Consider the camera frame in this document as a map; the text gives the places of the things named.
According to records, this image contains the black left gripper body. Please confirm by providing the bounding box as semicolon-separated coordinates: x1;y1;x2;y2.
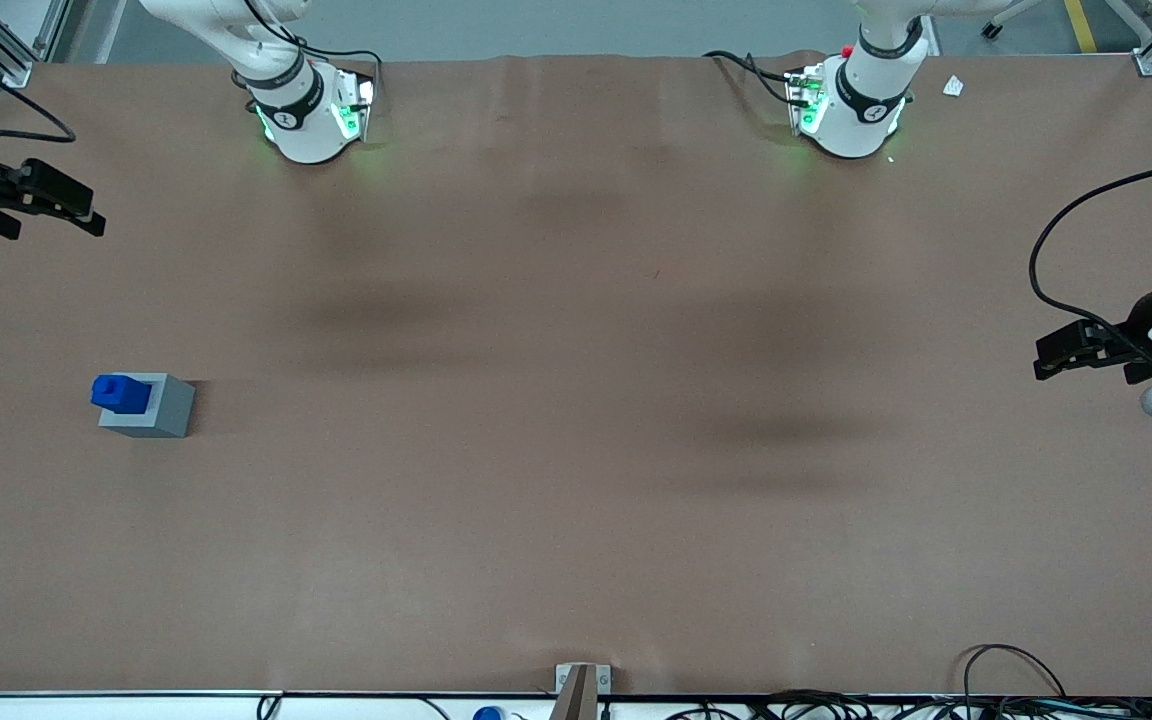
1101;280;1152;387

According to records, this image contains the blue plastic part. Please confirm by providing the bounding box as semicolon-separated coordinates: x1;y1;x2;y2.
90;374;154;416

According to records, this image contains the gray square base block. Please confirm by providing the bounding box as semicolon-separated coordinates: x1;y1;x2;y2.
98;373;197;439

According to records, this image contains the chair leg with caster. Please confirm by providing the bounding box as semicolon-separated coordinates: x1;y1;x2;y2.
980;0;1049;41

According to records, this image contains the brown table mat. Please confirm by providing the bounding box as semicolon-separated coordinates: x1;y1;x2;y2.
0;50;1152;697

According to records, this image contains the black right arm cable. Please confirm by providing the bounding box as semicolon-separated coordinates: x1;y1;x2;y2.
0;33;78;144

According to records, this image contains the long black left arm cable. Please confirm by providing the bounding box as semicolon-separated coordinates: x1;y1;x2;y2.
1028;157;1152;346

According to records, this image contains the aluminium frame post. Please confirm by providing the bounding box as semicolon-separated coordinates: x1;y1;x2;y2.
0;0;72;89
1106;0;1152;78

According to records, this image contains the black looped cable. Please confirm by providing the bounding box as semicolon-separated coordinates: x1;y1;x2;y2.
960;644;1069;703

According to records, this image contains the black cable bundle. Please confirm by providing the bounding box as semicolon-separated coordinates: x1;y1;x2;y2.
664;688;1152;720

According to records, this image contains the black left base cable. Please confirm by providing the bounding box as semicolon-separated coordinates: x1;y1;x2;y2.
703;50;799;107

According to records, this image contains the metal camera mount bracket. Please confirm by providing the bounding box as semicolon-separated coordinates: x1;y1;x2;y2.
555;662;612;720

